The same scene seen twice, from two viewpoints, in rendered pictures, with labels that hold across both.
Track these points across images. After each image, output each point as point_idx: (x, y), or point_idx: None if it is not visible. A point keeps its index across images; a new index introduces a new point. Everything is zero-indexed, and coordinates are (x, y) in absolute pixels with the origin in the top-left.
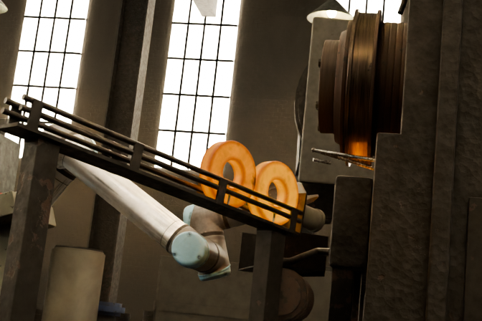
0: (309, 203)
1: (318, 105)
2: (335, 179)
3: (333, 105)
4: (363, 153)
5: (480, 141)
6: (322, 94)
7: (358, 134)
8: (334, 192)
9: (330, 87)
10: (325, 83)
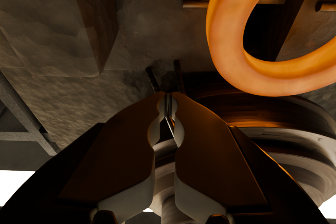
0: (193, 102)
1: (179, 222)
2: (32, 71)
3: (163, 190)
4: (205, 106)
5: None
6: (168, 219)
7: (160, 127)
8: (10, 39)
9: (164, 209)
10: (162, 218)
